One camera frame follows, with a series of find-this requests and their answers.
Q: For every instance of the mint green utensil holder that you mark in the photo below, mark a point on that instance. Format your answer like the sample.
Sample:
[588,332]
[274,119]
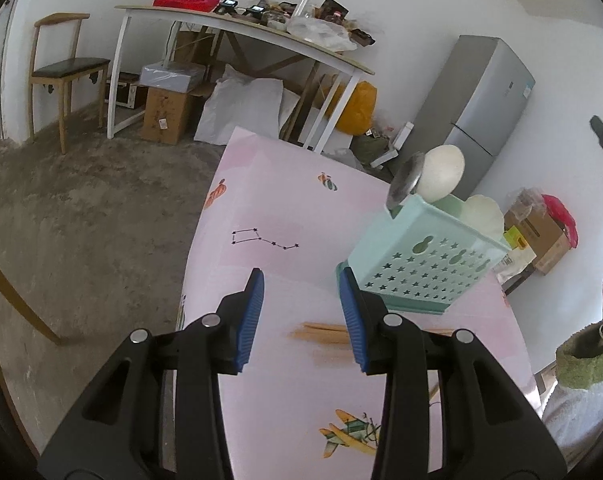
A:
[424,257]

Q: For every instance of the white work table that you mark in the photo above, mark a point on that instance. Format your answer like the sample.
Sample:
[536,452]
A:
[349,72]

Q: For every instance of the right forearm green cuff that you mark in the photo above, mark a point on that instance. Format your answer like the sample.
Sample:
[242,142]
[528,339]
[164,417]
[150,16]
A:
[573,413]

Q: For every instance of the clear plastic bag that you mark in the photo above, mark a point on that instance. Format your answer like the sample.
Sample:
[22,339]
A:
[322,33]

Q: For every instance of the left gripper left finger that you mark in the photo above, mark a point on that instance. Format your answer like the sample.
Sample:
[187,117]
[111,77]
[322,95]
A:
[113,430]

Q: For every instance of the cardboard box on floor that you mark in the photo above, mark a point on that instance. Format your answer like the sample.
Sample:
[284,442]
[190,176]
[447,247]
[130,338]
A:
[167,115]

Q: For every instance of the wooden chopstick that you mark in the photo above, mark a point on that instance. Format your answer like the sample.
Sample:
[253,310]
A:
[321,333]

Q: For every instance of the yellow white rice bag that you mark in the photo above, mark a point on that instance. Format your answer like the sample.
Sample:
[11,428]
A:
[517,259]

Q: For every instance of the silver refrigerator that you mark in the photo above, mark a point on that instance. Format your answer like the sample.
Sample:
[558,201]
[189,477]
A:
[475,104]

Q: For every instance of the white sack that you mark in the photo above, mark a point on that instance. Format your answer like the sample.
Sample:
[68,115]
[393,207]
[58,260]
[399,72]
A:
[259,105]

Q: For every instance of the metal spoon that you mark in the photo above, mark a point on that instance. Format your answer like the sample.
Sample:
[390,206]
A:
[405,181]

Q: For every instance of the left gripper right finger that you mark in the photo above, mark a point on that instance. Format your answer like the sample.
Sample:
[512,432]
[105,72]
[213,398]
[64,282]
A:
[450,410]

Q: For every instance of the wooden chair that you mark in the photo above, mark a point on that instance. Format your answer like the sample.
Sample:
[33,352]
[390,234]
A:
[59,76]

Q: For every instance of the pink patterned tablecloth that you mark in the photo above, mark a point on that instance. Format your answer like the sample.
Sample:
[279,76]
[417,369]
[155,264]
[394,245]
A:
[299,409]

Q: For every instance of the cardboard box with red cloth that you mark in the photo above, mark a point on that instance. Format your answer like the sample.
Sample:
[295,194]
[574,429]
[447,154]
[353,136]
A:
[546,226]

